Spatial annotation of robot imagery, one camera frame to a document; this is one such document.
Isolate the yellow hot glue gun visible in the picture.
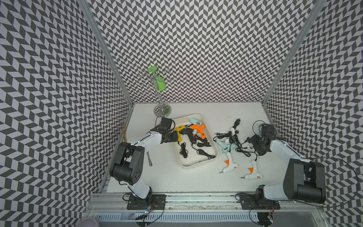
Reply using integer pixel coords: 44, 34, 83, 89
174, 125, 186, 142

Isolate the mint green glue gun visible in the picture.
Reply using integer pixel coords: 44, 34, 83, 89
188, 118, 203, 125

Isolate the white glue gun orange trigger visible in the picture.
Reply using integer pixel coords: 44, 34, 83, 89
219, 152, 239, 174

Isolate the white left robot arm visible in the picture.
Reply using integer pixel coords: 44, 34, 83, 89
109, 117, 178, 200

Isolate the small white glue gun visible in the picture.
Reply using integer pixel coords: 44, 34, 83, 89
241, 160, 263, 180

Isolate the orange hot glue gun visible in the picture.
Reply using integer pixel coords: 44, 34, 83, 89
190, 124, 206, 140

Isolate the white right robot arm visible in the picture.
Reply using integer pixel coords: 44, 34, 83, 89
249, 124, 326, 204

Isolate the black hot glue gun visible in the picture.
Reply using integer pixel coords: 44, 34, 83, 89
181, 128, 197, 144

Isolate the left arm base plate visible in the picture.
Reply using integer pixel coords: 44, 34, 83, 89
123, 194, 166, 211

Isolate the blue white ceramic bowl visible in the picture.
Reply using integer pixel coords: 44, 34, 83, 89
258, 124, 263, 136

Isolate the metal spoon on table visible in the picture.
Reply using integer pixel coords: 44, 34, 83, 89
147, 151, 153, 166

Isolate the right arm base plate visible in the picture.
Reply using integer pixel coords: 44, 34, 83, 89
237, 194, 281, 210

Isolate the cream plastic storage box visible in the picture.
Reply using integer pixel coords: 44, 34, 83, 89
174, 114, 219, 169

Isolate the white glue gun grey handle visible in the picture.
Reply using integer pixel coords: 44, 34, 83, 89
229, 127, 239, 143

